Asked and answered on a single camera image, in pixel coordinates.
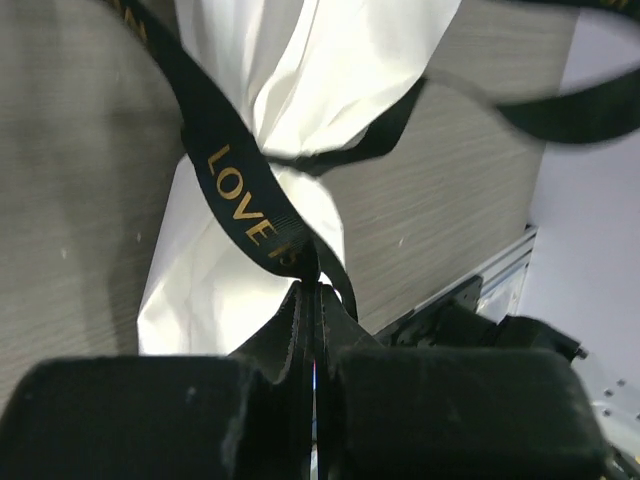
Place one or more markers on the aluminium frame rail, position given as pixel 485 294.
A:
pixel 503 277

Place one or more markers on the black ribbon gold letters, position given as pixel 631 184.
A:
pixel 248 202

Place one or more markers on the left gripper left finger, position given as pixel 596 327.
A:
pixel 247 415

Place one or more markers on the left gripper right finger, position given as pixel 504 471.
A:
pixel 444 412

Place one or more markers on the white wrapping paper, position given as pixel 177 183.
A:
pixel 306 77

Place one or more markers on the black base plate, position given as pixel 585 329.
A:
pixel 451 319

